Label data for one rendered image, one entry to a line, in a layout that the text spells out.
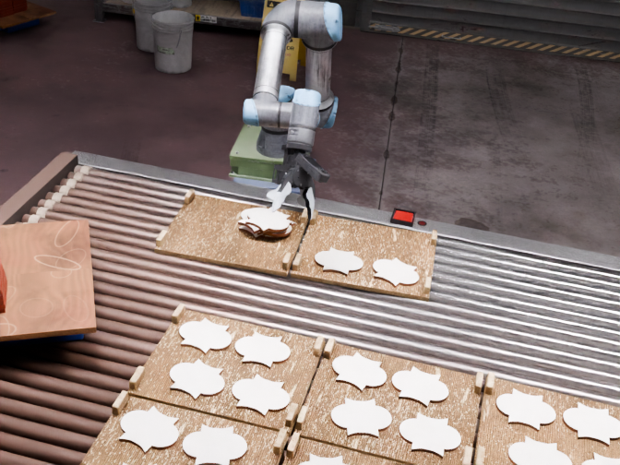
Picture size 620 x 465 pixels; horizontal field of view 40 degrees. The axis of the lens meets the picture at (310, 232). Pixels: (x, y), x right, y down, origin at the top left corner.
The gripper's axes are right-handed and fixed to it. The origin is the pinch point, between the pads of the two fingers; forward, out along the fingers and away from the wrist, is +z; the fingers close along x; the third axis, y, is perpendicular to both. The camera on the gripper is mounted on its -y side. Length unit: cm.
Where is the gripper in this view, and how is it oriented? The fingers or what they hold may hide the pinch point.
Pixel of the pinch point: (293, 217)
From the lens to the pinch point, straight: 237.5
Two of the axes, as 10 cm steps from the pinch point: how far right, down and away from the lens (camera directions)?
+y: -7.3, -0.9, 6.8
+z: -1.6, 9.9, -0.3
